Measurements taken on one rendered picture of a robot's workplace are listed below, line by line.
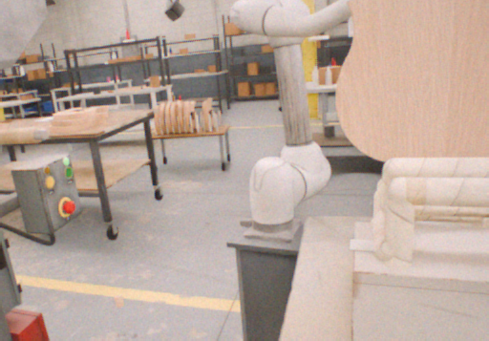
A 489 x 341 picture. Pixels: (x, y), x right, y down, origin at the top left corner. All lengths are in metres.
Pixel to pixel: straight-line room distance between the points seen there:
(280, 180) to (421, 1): 0.80
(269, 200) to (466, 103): 0.78
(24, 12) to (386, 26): 0.64
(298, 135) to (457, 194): 1.11
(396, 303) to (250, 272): 1.03
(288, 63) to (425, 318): 1.15
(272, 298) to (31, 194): 0.92
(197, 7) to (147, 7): 1.56
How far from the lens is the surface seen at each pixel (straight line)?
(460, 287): 0.55
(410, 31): 0.82
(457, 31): 0.84
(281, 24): 1.36
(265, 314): 1.63
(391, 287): 0.54
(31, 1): 0.82
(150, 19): 12.89
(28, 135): 0.88
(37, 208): 1.23
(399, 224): 0.51
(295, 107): 1.56
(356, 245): 0.59
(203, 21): 12.26
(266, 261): 1.49
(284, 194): 1.45
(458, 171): 0.59
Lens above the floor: 1.37
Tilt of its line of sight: 17 degrees down
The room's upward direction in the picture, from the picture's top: 7 degrees counter-clockwise
